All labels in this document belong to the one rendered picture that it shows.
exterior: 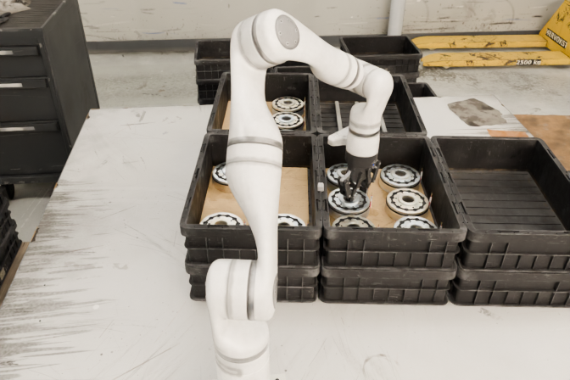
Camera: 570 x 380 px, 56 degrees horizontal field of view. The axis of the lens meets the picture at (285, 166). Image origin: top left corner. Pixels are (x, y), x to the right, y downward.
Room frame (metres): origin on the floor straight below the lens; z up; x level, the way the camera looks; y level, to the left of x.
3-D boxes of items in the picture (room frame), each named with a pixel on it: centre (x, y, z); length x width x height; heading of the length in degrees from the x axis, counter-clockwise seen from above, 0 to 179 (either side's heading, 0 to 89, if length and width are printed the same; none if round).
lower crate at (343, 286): (1.03, -0.23, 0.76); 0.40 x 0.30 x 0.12; 179
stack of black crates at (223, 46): (2.71, 0.29, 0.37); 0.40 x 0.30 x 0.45; 96
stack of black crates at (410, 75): (2.79, -0.51, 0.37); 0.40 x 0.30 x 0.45; 96
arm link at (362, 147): (1.07, -0.17, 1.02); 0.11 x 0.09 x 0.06; 44
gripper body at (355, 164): (1.06, -0.18, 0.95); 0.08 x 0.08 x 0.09
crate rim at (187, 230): (1.04, 0.07, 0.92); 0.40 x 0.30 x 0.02; 179
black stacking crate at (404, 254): (1.03, -0.23, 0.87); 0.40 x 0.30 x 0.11; 179
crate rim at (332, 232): (1.03, -0.23, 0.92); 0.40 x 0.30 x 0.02; 179
